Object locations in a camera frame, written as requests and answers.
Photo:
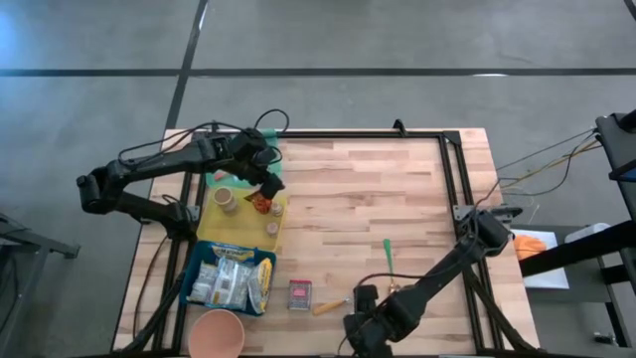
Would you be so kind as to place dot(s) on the grey metal bracket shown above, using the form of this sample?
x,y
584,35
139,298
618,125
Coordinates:
x,y
458,213

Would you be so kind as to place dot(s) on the brown lidded jar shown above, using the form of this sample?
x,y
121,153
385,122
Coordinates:
x,y
223,196

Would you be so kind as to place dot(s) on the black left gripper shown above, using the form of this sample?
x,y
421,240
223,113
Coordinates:
x,y
253,154

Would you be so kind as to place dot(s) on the black metal stand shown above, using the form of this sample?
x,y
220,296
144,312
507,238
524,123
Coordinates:
x,y
20,233

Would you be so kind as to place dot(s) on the small black device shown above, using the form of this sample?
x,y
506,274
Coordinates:
x,y
606,339

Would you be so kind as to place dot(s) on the peach plastic bowl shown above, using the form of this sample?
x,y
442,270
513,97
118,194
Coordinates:
x,y
216,334

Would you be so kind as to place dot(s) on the black metal beam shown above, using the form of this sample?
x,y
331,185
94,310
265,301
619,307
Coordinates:
x,y
571,251

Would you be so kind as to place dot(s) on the white plastic container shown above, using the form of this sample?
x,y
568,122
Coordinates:
x,y
586,231

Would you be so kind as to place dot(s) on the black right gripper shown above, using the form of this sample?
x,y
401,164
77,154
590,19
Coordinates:
x,y
370,333

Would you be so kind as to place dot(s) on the yellow plastic bin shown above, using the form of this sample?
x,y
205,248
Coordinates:
x,y
238,229

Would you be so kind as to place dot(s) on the blue plastic bin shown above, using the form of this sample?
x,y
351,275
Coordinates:
x,y
191,258

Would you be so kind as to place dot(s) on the white paper sheet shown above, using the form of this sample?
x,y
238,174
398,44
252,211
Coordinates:
x,y
546,278

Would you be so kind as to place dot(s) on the black table frame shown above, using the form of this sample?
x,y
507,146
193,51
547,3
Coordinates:
x,y
173,278

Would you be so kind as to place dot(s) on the orange cloth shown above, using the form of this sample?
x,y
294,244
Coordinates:
x,y
529,247

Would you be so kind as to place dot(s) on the yellow Maruchan ramen packet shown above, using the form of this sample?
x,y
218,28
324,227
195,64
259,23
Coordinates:
x,y
203,284
261,286
233,254

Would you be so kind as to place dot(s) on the teal green plastic bin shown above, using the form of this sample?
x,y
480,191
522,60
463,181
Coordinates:
x,y
273,171

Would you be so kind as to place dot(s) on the red spice box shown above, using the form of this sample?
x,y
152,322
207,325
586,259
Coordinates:
x,y
299,294

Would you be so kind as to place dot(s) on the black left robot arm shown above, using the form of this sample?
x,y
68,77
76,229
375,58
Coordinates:
x,y
159,161

